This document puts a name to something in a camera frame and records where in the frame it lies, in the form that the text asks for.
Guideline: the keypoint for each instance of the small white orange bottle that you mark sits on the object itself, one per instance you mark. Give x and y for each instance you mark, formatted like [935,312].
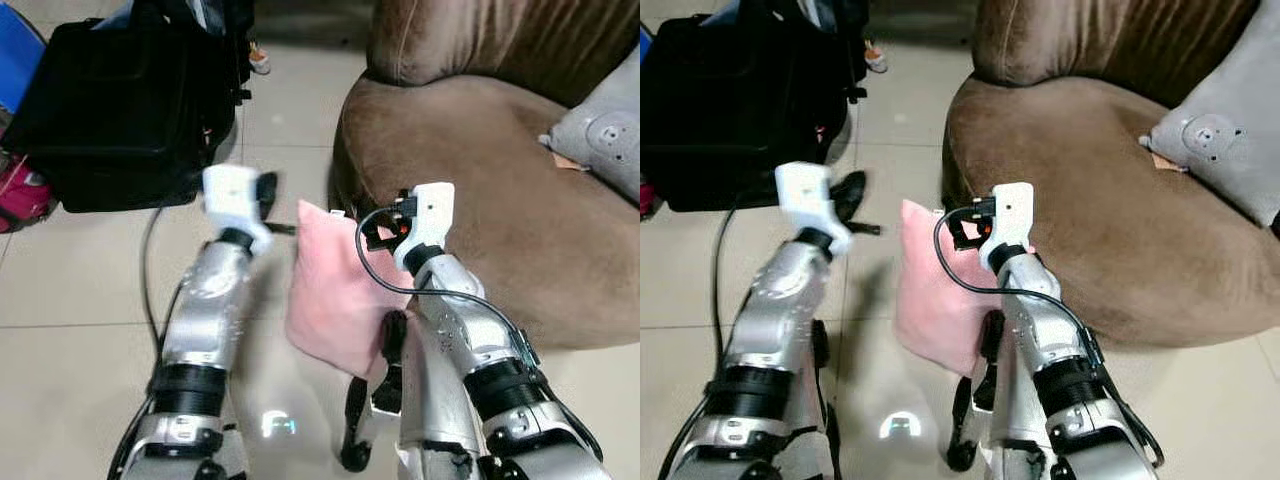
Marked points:
[259,58]
[875,56]

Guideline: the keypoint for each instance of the black backpack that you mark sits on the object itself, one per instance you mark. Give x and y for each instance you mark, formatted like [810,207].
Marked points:
[190,12]
[800,12]

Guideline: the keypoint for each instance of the pink vacuum cleaner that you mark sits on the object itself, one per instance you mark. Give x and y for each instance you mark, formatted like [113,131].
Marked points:
[646,198]
[20,195]

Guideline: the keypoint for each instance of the robot right leg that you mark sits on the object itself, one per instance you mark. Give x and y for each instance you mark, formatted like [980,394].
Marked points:
[430,400]
[1010,410]

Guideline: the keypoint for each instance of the brown paper tag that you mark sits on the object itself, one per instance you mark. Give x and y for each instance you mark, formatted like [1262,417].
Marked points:
[568,162]
[1166,162]

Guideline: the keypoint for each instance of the blue folder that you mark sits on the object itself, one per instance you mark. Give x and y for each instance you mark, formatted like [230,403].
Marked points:
[15,60]
[644,42]

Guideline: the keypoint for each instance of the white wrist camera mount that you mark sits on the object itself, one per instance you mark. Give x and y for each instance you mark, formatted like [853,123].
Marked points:
[430,215]
[805,190]
[230,195]
[1012,210]

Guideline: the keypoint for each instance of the pink pillow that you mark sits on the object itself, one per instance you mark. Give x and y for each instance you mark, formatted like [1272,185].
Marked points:
[335,290]
[935,290]

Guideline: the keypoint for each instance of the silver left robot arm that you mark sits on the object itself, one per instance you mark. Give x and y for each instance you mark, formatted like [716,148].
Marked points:
[205,310]
[770,320]

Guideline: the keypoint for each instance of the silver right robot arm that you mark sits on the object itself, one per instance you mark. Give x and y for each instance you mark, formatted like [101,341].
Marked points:
[1050,330]
[470,320]

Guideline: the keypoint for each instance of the brown round sofa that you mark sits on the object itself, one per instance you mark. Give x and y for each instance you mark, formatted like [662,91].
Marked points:
[1080,200]
[480,180]

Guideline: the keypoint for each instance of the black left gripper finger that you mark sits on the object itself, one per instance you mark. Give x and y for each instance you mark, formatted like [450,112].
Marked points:
[850,192]
[267,192]

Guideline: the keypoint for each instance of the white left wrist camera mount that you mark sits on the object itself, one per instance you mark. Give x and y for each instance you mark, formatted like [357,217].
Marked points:
[230,195]
[805,190]

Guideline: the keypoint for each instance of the grey pillow with white lettering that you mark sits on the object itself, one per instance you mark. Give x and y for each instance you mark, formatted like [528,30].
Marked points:
[1220,140]
[600,140]

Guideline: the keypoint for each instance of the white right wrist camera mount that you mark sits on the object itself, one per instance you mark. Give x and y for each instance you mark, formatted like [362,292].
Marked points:
[1012,210]
[430,215]

